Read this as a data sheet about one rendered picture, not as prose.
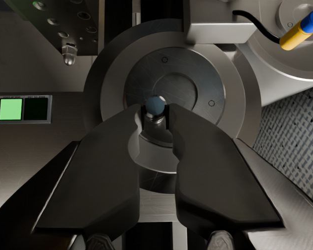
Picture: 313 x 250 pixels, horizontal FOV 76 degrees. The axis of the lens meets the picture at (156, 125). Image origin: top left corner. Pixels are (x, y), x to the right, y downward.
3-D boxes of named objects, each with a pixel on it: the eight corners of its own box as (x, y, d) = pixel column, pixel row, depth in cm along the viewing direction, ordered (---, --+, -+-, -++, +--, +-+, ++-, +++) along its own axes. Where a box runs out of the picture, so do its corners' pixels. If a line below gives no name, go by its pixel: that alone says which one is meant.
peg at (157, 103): (138, 99, 11) (161, 90, 12) (141, 109, 14) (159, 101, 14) (148, 121, 11) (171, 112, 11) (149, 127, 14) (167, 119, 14)
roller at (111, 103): (194, 6, 17) (275, 121, 16) (169, 93, 42) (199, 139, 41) (72, 76, 16) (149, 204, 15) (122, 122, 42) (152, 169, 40)
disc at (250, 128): (197, -12, 18) (298, 129, 16) (196, -8, 18) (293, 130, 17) (48, 73, 17) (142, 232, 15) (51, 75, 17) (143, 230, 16)
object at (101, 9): (106, -98, 19) (103, 87, 17) (132, 37, 43) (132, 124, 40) (101, -98, 19) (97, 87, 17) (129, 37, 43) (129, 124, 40)
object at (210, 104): (248, 93, 15) (177, 168, 14) (236, 100, 17) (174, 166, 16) (173, 26, 15) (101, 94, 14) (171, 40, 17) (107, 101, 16)
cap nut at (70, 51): (74, 44, 49) (73, 62, 49) (79, 52, 53) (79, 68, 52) (58, 44, 49) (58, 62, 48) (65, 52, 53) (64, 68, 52)
